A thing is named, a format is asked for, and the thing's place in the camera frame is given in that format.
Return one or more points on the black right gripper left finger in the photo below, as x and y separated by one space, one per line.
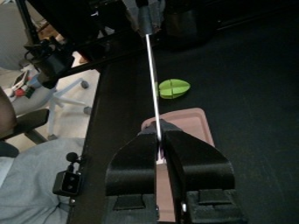
130 169

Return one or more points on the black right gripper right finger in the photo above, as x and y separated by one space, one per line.
202 169

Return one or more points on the toy cleaver with pale blade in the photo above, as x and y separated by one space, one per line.
148 20

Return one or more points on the person's bare forearm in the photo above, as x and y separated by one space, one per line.
6 116

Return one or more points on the pink rectangular tray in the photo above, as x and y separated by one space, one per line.
192 122

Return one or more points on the small black box device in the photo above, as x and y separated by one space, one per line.
67 182

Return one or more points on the person in grey clothes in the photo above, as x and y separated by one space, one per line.
31 180

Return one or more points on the light green toy leaf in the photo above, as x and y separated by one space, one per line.
176 89

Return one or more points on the office chair with white base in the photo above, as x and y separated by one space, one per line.
58 100

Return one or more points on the black chair seat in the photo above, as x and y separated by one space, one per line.
27 122

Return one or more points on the black camera gear on clamp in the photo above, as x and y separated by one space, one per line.
53 65

